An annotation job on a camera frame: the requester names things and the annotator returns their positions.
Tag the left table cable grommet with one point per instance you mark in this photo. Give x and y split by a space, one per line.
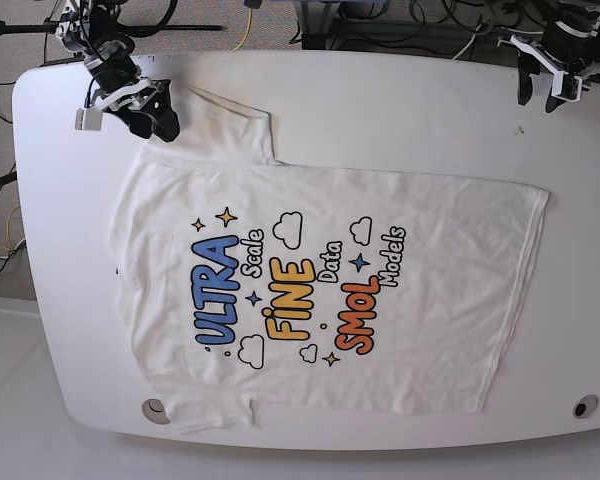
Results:
154 411

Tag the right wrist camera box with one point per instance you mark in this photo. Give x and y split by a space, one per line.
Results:
88 119

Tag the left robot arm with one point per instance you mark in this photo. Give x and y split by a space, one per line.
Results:
576 14

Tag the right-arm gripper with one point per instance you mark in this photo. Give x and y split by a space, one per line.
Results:
155 93

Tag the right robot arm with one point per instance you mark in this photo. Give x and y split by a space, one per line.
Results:
118 87

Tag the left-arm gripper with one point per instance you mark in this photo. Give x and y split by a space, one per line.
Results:
561 50

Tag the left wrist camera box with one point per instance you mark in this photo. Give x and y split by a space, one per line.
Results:
570 88

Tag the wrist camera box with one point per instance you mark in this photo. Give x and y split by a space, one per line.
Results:
88 119
570 88

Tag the white printed T-shirt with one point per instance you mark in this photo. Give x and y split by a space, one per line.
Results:
244 281

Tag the right table cable grommet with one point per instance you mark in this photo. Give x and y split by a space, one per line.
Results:
586 406

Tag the table cable grommet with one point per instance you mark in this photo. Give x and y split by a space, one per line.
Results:
586 406
154 411

